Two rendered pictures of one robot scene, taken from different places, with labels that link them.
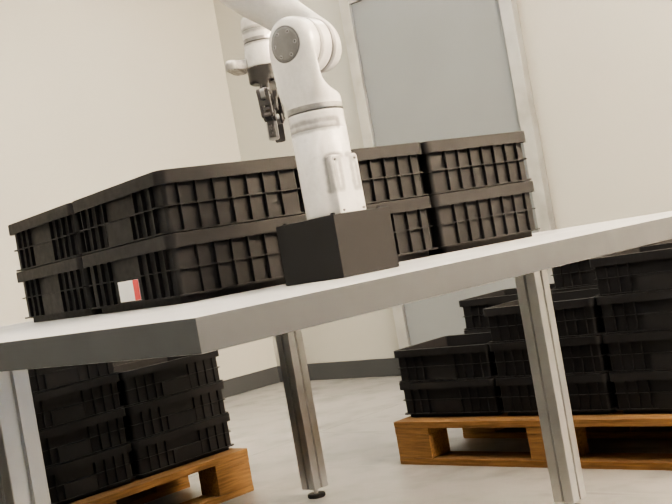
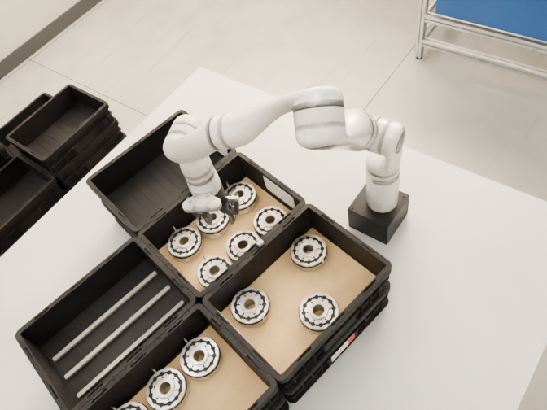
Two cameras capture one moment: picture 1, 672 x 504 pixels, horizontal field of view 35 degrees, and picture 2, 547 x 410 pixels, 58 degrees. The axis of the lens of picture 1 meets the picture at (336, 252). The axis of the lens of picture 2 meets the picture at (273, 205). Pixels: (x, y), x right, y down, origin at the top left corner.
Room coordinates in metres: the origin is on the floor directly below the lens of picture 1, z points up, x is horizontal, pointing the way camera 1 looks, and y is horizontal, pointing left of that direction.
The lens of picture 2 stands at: (1.99, 0.83, 2.05)
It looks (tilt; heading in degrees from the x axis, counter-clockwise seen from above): 54 degrees down; 275
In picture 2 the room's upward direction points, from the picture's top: 16 degrees counter-clockwise
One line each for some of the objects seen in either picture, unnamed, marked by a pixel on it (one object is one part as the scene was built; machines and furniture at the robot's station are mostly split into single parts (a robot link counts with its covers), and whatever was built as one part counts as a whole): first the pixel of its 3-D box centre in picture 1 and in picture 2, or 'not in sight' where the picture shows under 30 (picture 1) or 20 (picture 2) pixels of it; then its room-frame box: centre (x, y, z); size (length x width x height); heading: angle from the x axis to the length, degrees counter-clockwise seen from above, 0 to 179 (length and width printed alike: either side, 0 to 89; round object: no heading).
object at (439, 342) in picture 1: (470, 373); not in sight; (3.55, -0.37, 0.26); 0.40 x 0.30 x 0.23; 46
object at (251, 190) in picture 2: not in sight; (239, 195); (2.16, -0.09, 0.86); 0.10 x 0.10 x 0.01
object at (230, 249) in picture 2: not in sight; (243, 246); (2.17, 0.09, 0.86); 0.10 x 0.10 x 0.01
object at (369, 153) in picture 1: (309, 170); (221, 220); (2.21, 0.02, 0.92); 0.40 x 0.30 x 0.02; 35
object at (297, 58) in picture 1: (306, 69); (383, 147); (1.74, 0.00, 1.05); 0.09 x 0.09 x 0.17; 51
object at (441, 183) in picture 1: (422, 179); (167, 177); (2.38, -0.22, 0.87); 0.40 x 0.30 x 0.11; 35
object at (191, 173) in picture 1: (182, 185); (296, 285); (2.04, 0.27, 0.92); 0.40 x 0.30 x 0.02; 35
